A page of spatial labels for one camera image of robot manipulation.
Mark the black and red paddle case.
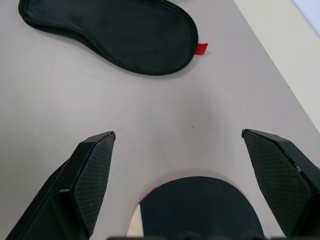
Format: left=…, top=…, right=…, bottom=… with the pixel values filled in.
left=17, top=0, right=209, bottom=76

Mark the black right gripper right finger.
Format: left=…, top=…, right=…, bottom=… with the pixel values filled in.
left=241, top=128, right=320, bottom=238

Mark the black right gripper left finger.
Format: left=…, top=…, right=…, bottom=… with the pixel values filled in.
left=4, top=130, right=117, bottom=240

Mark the black pad with red edge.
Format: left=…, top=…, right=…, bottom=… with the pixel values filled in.
left=126, top=175, right=258, bottom=237

